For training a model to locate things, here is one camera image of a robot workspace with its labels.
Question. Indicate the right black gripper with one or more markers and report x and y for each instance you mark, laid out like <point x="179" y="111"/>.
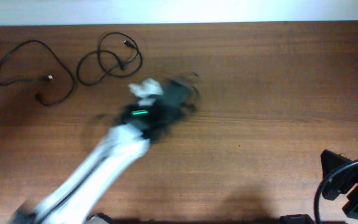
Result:
<point x="346" y="178"/>

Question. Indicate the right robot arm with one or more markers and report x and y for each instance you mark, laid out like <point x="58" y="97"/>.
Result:
<point x="350" y="209"/>

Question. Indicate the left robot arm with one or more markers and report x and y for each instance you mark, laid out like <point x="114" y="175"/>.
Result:
<point x="128" y="139"/>

